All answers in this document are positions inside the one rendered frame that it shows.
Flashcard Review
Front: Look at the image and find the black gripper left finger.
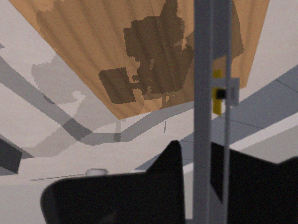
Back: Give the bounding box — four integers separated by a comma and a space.
40, 140, 185, 224

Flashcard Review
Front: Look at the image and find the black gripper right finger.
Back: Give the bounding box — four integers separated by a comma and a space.
210, 142, 298, 224

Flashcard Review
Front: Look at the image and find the wooden board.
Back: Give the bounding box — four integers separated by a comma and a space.
8, 0, 270, 120

